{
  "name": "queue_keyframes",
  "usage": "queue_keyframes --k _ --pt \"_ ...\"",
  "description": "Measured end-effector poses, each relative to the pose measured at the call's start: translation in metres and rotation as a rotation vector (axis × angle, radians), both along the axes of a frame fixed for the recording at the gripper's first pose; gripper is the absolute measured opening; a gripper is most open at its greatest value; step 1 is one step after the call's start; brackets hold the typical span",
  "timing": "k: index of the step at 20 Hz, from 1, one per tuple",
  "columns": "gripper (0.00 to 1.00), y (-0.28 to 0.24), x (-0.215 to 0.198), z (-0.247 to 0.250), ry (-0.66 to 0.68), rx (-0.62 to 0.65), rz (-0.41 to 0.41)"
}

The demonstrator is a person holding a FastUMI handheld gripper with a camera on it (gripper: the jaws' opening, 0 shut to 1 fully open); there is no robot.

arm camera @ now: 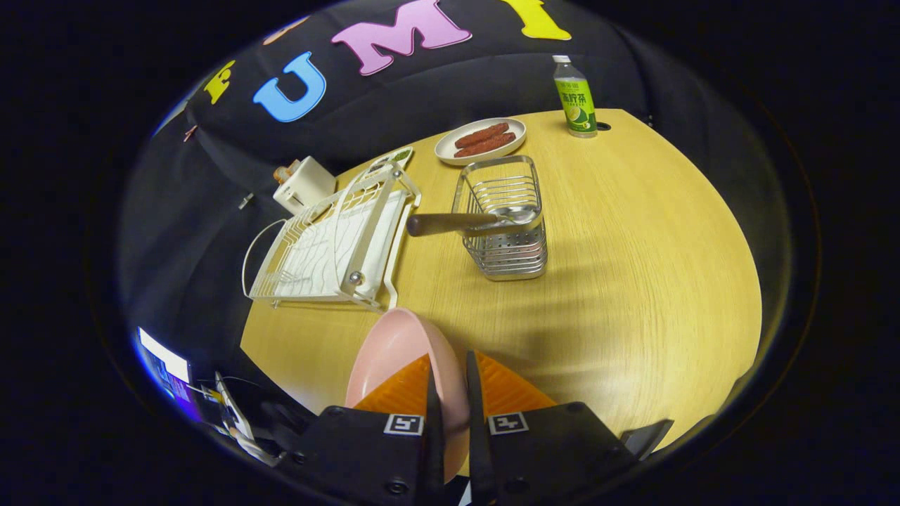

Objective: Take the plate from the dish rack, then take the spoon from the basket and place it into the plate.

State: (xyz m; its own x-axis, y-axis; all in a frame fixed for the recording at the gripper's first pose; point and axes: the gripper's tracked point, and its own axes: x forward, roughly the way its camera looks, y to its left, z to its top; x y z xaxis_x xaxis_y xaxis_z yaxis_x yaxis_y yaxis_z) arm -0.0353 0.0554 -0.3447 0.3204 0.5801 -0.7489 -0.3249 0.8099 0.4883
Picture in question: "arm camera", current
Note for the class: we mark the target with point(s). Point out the pink cloth clip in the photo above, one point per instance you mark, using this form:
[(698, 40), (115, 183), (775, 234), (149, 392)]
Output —
[(190, 131)]

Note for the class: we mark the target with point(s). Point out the pink plate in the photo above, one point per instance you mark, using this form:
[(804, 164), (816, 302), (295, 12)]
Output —
[(394, 351)]

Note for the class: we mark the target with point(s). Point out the white divided condiment dish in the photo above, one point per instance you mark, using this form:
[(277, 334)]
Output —
[(394, 158)]

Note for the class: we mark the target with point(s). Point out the white cloth clip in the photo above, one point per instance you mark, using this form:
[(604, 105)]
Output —
[(245, 202)]

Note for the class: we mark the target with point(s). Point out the green label drink bottle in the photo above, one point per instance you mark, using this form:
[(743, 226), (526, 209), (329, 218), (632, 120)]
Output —
[(576, 102)]

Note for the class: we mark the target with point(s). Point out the cream oval sausage dish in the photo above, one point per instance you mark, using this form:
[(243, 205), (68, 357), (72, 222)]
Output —
[(446, 149)]

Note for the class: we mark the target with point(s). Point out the computer screen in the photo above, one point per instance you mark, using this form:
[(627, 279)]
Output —
[(163, 358)]

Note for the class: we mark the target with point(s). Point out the toasted bread slice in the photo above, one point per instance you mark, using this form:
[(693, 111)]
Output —
[(283, 175)]

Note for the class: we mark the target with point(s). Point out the red sausage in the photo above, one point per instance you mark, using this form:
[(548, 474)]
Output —
[(486, 145), (481, 134)]

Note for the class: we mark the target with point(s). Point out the white toaster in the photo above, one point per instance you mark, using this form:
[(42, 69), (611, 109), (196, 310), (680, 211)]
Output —
[(309, 186)]

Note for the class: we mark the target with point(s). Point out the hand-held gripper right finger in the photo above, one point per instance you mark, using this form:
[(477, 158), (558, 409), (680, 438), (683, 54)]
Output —
[(548, 443)]

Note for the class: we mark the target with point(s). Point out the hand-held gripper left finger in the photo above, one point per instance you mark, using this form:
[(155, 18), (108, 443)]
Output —
[(380, 450)]

